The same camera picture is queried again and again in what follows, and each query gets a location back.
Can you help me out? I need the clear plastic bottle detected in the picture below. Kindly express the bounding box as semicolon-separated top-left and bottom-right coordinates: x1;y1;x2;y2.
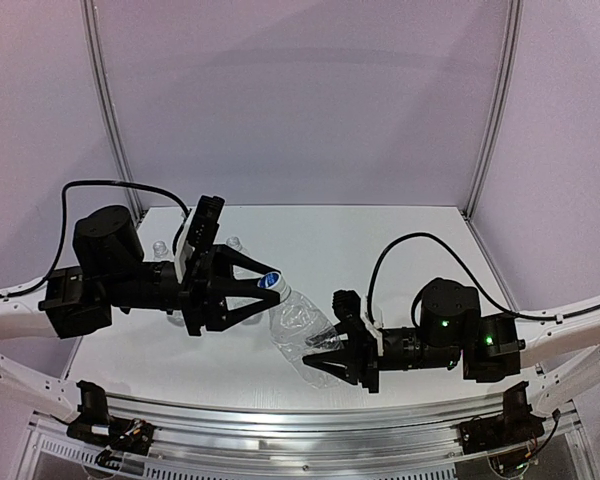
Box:
269;287;341;389
226;236;263;326
152;240;185;327

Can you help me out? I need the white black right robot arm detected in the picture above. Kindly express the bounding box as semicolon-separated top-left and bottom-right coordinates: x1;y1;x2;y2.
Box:
303;278;600;417

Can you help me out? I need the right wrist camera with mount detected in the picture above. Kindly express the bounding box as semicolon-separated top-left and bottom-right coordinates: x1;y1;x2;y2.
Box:
332;290;384;356

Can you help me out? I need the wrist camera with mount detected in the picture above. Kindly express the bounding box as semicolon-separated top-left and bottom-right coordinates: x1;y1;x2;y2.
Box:
173;195;225;284
332;290;384;356

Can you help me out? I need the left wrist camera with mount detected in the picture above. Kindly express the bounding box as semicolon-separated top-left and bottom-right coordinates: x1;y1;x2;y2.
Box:
173;195;225;284

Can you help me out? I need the black left camera cable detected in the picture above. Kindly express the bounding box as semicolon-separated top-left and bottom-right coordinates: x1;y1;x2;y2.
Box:
0;180;191;299

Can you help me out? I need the black camera cable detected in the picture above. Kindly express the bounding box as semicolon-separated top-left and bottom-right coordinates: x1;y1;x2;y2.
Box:
367;232;566;326
0;180;191;299

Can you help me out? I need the aluminium front rail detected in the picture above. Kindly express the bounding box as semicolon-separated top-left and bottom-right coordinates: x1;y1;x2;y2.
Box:
29;387;581;480

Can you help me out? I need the black right camera cable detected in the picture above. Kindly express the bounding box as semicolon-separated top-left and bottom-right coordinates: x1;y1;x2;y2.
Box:
367;232;566;326

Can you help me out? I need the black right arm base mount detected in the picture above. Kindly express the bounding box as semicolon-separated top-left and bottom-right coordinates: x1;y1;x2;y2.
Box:
458;380;567;458

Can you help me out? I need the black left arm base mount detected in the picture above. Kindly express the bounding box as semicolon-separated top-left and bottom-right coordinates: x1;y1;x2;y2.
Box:
67;381;156;470

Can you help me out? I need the aluminium left corner post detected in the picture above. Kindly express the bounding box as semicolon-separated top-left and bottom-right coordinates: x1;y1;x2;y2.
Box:
81;0;146;221

